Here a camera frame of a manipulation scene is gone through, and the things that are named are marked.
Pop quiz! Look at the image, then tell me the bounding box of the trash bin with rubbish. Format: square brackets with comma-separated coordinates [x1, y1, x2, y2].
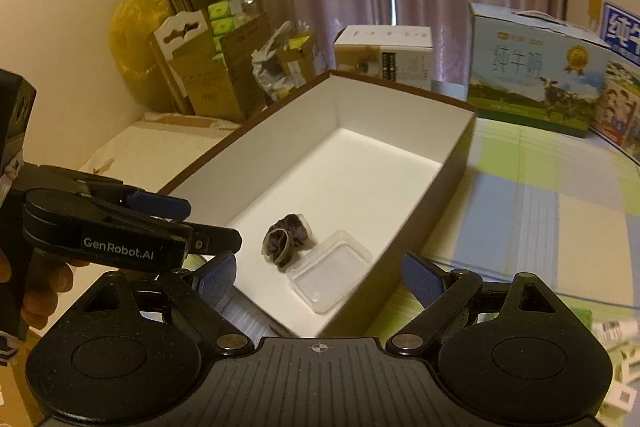
[252, 20, 324, 102]

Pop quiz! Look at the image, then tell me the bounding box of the light blue milk carton box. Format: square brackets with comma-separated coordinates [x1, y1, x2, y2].
[468, 3, 612, 138]

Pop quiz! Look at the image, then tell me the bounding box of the dark blue milk carton box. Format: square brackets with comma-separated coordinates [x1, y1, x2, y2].
[592, 2, 640, 164]

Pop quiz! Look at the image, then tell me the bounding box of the brown open shoe box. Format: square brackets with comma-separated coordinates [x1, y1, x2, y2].
[165, 72, 476, 337]

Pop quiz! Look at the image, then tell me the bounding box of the dark purple scrunchie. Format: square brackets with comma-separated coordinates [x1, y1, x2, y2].
[262, 213, 312, 269]

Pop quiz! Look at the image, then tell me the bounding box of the white hair claw clip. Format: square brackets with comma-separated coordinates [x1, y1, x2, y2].
[608, 341, 640, 385]

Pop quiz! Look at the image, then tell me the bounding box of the white ointment tube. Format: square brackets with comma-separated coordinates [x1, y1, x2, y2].
[591, 319, 639, 350]

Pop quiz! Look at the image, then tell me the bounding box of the yellow plastic bag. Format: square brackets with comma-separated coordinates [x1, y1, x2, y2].
[108, 0, 174, 81]

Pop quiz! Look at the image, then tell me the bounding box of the clear plastic container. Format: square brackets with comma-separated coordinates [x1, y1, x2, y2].
[286, 230, 373, 314]

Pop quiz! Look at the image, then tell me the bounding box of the open cardboard box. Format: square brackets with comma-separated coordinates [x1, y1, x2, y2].
[150, 11, 271, 124]

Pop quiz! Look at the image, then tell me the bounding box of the white appliance box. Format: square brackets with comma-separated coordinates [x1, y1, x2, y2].
[333, 25, 434, 91]

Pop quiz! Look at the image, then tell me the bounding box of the green tissue pack bundle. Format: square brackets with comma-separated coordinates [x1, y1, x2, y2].
[207, 0, 257, 53]

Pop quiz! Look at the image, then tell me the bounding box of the white medicine box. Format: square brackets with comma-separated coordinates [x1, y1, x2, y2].
[596, 379, 638, 427]

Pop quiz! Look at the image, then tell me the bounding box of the checkered bed sheet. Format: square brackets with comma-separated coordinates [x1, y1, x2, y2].
[364, 116, 640, 427]

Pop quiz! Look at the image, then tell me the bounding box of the person's left hand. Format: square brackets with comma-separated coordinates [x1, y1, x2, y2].
[21, 253, 89, 329]

